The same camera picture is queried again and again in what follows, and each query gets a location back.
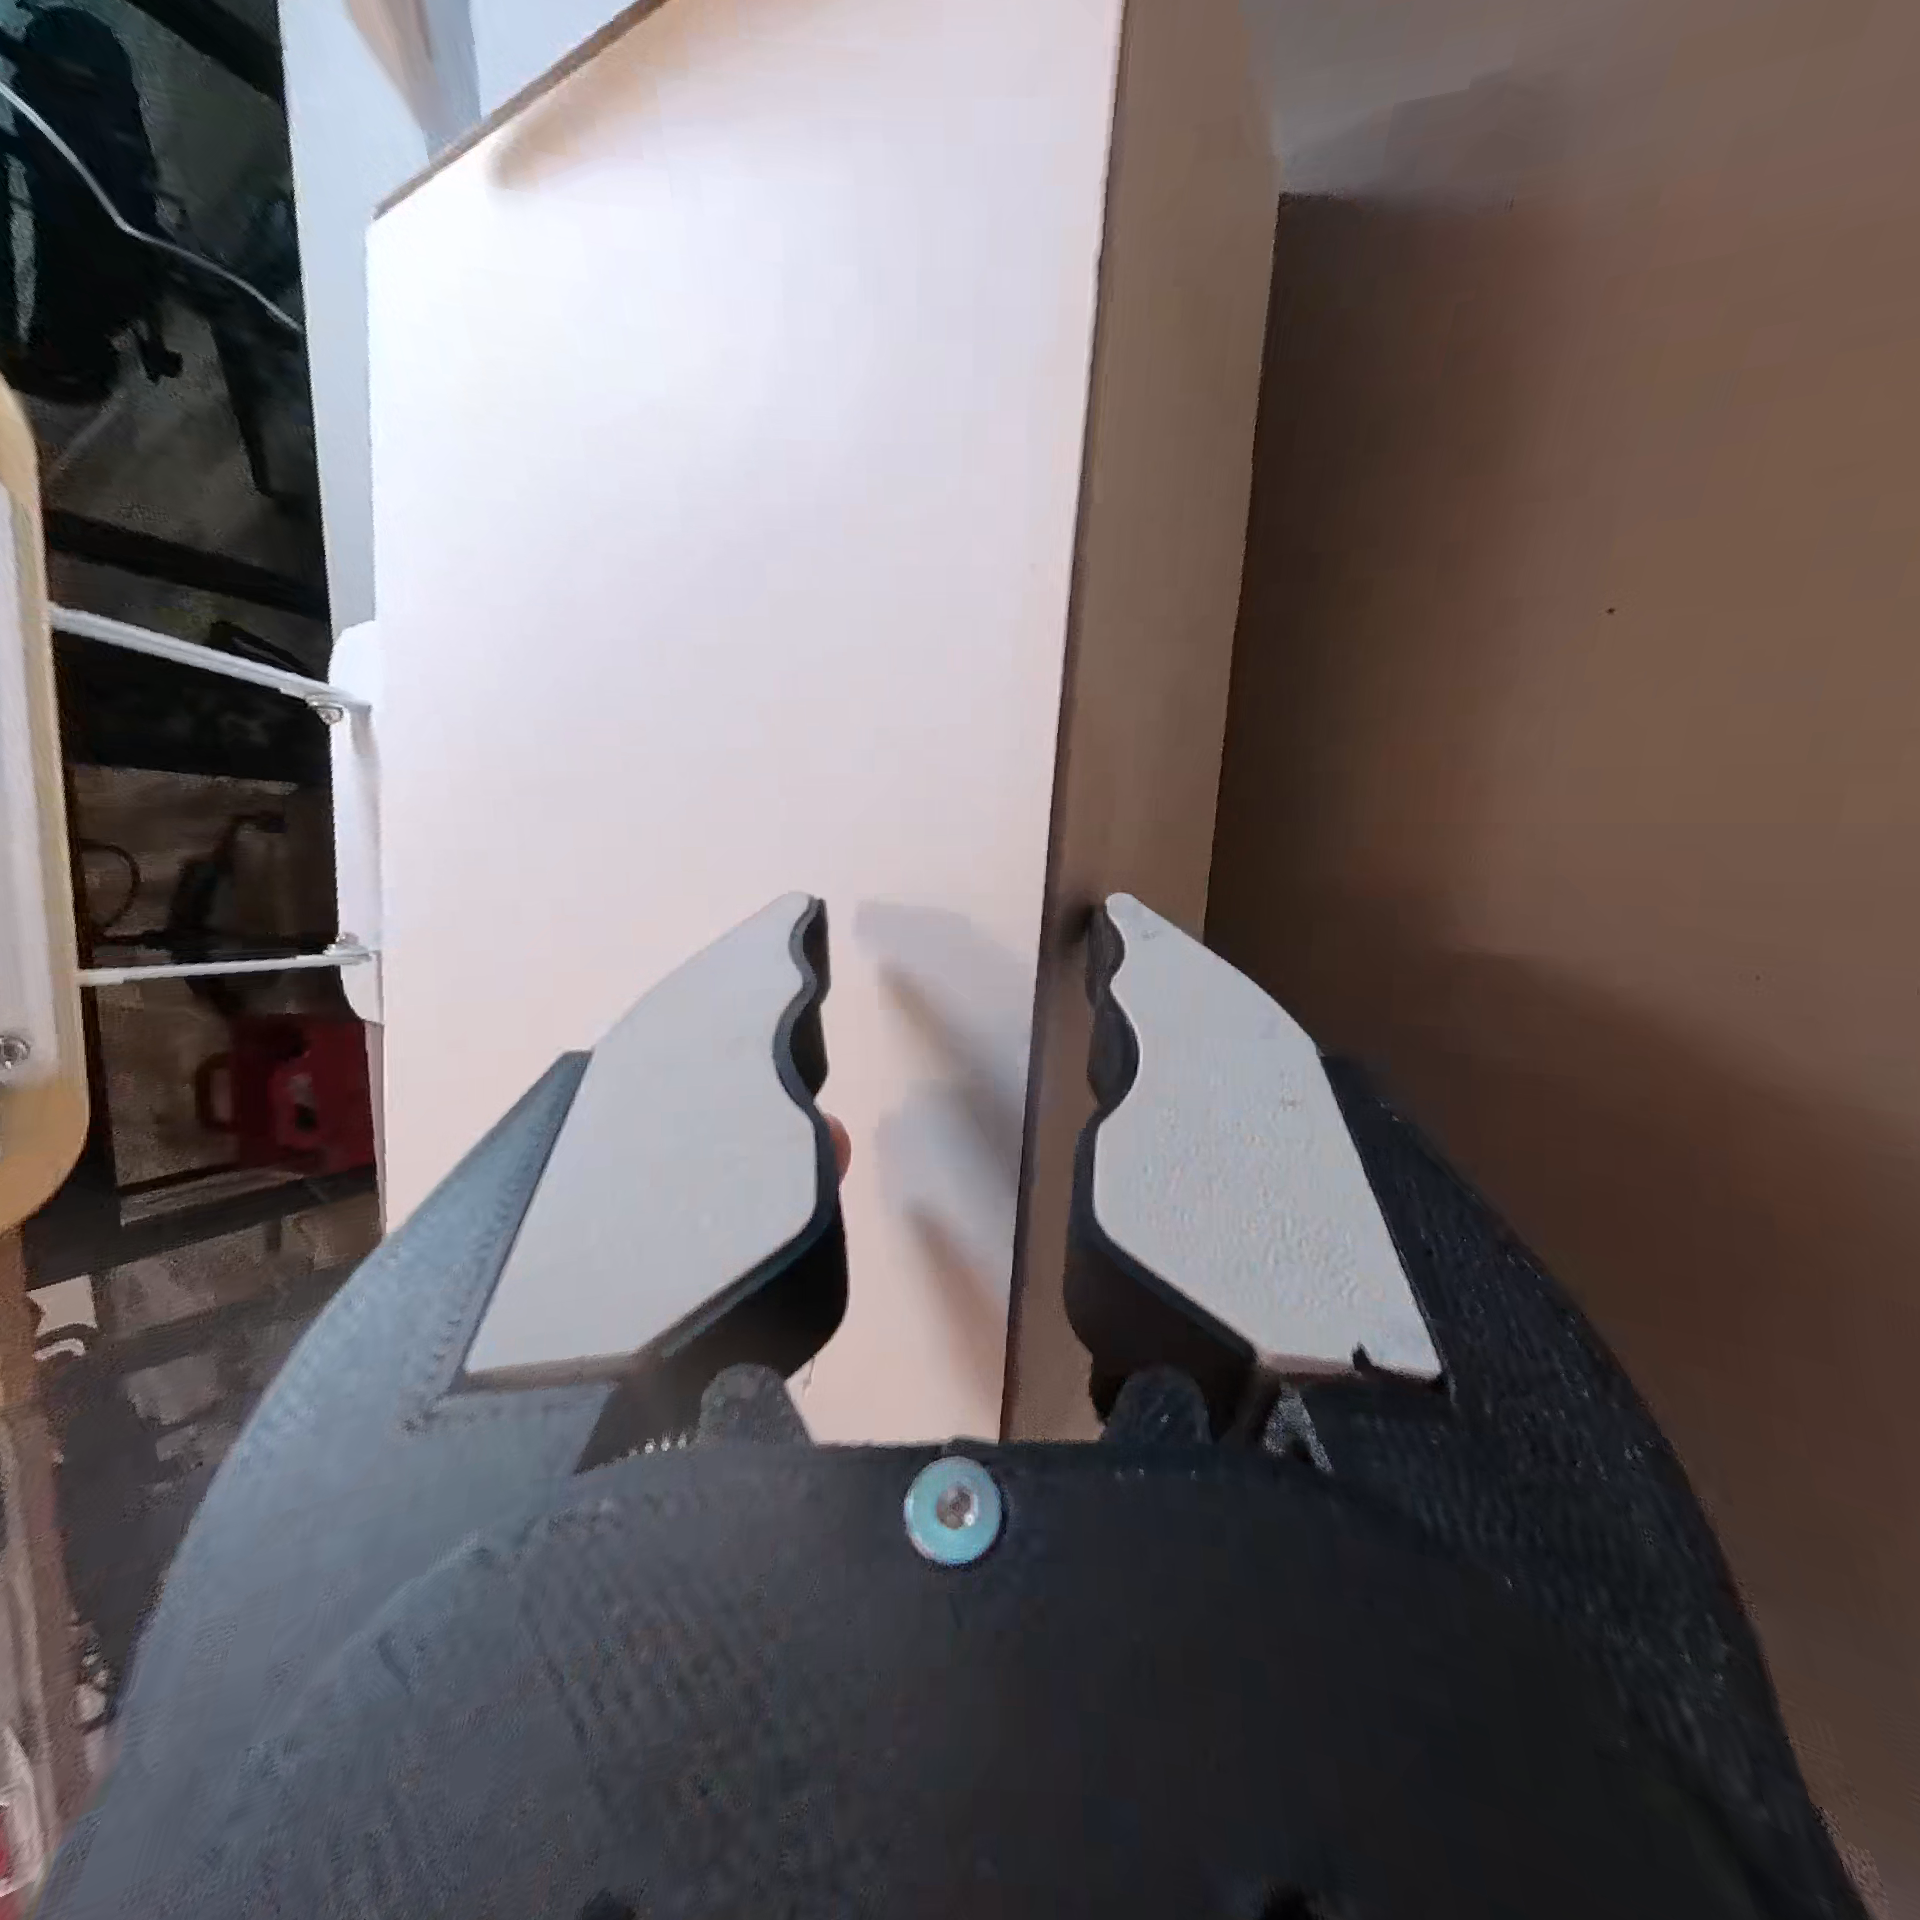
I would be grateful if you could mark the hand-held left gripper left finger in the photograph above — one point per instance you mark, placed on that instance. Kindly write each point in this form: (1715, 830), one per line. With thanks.
(675, 1154)

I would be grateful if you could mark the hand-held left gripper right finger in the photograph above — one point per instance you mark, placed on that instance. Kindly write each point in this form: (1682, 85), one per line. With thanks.
(1244, 1184)

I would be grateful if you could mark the white cardboard box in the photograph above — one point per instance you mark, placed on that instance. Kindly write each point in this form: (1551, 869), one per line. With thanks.
(675, 524)

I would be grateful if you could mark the red bin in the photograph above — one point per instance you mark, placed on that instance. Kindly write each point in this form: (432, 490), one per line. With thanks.
(284, 1094)

